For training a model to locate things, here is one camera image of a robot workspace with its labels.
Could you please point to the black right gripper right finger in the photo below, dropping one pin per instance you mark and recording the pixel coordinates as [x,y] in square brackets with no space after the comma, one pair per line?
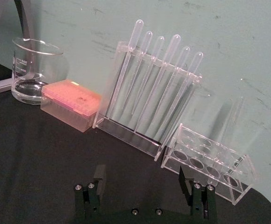
[203,200]

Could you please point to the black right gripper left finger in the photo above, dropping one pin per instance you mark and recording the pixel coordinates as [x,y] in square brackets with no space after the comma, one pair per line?
[92,198]

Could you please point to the clear acrylic test tube rack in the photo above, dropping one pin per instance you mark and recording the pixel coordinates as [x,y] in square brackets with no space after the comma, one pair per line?
[196,163]

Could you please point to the black table cloth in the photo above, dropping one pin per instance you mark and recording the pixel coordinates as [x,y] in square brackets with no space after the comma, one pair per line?
[32,163]

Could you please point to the clear acrylic pipette stand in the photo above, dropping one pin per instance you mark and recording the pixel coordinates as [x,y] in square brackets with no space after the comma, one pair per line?
[126,137]

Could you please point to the clear glass test tube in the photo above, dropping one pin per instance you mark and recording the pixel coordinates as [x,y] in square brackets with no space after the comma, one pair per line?
[236,130]

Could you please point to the pink pipette tip box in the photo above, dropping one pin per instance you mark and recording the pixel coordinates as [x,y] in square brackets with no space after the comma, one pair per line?
[67,102]

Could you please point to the clear glass beaker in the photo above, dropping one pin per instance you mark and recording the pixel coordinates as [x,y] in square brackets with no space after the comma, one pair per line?
[30,91]

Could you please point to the clear plastic transfer pipette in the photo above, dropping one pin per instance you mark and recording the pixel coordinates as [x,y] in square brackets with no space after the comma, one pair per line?
[173,46]
[183,57]
[195,62]
[146,42]
[158,45]
[135,35]

